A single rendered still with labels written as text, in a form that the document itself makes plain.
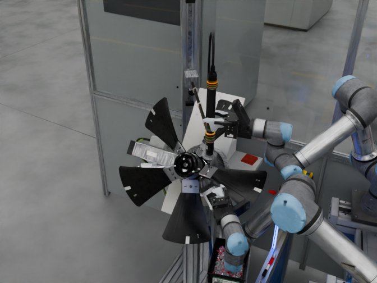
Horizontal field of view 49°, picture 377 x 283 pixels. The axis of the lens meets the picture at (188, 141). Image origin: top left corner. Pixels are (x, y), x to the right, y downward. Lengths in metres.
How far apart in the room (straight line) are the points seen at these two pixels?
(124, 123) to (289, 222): 1.94
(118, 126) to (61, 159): 1.20
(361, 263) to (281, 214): 0.29
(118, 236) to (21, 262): 0.71
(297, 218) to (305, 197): 0.08
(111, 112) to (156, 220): 0.94
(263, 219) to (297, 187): 0.28
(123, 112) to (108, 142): 0.35
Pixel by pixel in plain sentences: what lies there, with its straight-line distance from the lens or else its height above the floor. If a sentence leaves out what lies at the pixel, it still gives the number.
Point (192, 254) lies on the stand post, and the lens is 2.47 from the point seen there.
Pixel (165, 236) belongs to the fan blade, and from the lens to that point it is 1.90.
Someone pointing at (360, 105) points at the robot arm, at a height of 1.60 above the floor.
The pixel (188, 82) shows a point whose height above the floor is 1.36.
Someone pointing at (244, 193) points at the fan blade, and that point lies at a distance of 1.81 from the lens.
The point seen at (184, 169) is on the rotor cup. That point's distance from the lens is 1.88.
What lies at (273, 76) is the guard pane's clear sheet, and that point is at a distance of 2.37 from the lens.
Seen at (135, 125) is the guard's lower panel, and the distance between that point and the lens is 3.01.
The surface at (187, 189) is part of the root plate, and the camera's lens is 1.92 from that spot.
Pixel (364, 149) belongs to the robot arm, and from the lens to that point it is 1.98.
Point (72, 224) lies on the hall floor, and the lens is 3.45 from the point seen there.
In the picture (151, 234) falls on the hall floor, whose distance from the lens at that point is 3.26.
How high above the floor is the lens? 2.34
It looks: 33 degrees down
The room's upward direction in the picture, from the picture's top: straight up
